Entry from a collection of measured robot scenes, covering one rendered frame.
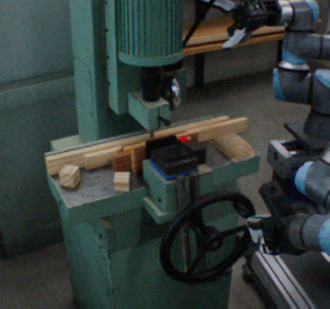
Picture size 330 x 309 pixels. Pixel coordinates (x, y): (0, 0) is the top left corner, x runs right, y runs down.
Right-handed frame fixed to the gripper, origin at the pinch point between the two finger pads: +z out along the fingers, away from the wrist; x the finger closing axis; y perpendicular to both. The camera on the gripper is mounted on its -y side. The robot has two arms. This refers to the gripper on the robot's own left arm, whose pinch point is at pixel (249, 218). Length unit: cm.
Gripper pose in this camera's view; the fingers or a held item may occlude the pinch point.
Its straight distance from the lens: 123.6
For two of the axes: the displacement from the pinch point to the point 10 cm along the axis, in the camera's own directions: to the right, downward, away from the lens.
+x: 8.9, -2.3, 4.0
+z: -3.9, 0.9, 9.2
